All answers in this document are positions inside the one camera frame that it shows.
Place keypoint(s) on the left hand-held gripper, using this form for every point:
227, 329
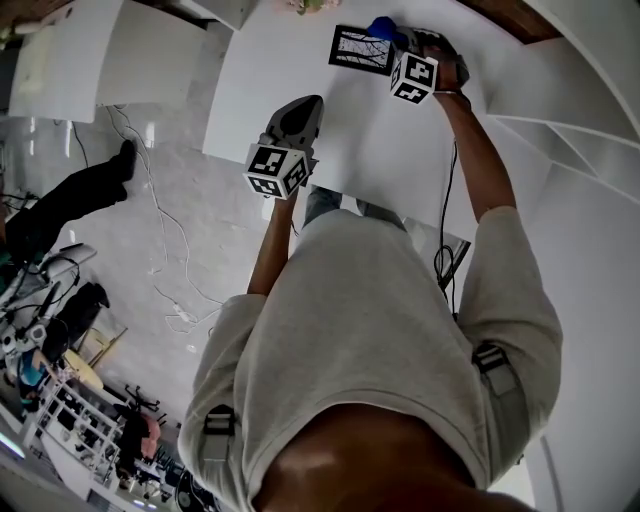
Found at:
265, 162

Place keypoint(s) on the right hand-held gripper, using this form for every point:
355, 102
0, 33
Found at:
412, 75

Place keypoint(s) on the blue cloth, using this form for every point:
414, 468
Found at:
382, 27

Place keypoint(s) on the black framed picture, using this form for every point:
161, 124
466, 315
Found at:
357, 50

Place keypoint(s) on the person's left forearm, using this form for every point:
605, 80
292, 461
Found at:
275, 240

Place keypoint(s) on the person's right forearm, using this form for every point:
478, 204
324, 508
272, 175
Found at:
475, 150

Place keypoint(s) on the person's right hand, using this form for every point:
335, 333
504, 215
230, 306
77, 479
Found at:
446, 70

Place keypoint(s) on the white table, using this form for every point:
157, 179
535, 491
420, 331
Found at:
375, 140

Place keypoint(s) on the person's left leg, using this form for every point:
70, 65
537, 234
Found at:
320, 202

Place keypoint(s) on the person's leg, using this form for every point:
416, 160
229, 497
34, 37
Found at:
382, 212
320, 202

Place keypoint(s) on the pink flower bouquet in vase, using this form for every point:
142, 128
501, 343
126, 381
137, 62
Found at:
310, 5

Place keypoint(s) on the person's right leg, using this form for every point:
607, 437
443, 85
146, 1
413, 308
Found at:
382, 212

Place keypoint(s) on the white shelf cabinet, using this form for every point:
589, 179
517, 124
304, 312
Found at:
575, 75

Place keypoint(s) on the white side desk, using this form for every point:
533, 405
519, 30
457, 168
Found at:
140, 60

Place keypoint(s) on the person's grey shirt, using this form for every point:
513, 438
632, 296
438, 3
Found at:
370, 310

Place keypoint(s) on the white power strip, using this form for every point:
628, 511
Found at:
184, 312

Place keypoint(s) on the yellow round stool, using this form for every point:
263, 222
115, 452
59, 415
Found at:
85, 367

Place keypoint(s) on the person's neck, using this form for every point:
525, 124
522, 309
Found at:
375, 465

